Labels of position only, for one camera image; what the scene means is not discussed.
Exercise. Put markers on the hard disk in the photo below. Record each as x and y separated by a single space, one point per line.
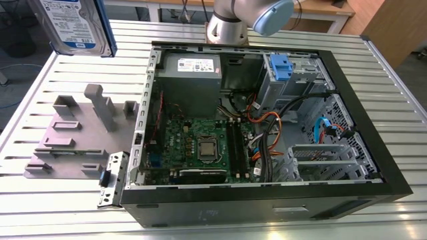
70 25

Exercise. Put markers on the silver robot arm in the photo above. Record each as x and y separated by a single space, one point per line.
223 27

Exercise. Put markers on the silver disk bay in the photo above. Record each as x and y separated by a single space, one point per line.
320 162

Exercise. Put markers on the silver CPU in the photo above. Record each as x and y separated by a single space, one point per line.
207 149

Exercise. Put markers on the green motherboard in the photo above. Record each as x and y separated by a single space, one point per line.
176 135

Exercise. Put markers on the grey power supply unit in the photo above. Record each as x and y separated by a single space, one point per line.
187 95

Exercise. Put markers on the black RAM slot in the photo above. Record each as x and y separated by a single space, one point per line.
243 150
232 150

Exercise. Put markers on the CPU socket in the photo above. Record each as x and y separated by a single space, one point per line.
198 160

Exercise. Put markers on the silver drive cage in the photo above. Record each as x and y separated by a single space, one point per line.
276 92

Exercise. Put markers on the black graphics card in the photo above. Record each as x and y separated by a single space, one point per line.
203 175

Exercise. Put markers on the blue drive cage latch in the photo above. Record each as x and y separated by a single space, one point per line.
282 67

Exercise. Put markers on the black PC case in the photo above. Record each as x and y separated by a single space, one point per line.
234 207

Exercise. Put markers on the grey parts rack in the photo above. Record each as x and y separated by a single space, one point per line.
83 140

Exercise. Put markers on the green RAM stick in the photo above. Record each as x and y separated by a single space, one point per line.
75 152

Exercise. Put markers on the wooden desk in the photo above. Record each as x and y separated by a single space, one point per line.
320 7

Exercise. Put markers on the black office chair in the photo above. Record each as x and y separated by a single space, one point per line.
20 42

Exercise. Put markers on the wooden cabinet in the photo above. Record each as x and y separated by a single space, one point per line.
394 25

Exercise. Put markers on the silver expansion slot bracket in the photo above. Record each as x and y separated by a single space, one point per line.
115 175

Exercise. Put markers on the white desk frame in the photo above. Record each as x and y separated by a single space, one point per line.
154 10

